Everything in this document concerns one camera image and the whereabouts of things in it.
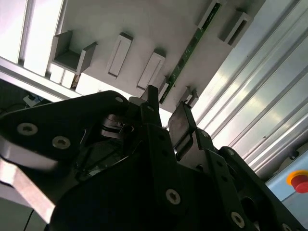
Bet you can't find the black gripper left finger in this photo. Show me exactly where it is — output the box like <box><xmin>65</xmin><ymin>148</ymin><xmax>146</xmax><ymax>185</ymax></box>
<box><xmin>0</xmin><ymin>85</ymin><xmax>181</xmax><ymax>206</ymax></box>

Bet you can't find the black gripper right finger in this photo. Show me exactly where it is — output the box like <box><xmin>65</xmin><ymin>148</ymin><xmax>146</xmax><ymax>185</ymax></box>
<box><xmin>168</xmin><ymin>102</ymin><xmax>308</xmax><ymax>231</ymax></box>

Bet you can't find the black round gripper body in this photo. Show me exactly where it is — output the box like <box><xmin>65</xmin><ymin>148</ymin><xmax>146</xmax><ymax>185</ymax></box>
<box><xmin>48</xmin><ymin>154</ymin><xmax>231</xmax><ymax>231</ymax></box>

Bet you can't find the green RAM stick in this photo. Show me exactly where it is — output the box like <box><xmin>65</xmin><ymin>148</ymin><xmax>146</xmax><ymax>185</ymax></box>
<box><xmin>158</xmin><ymin>2</ymin><xmax>222</xmax><ymax>104</ymax></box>

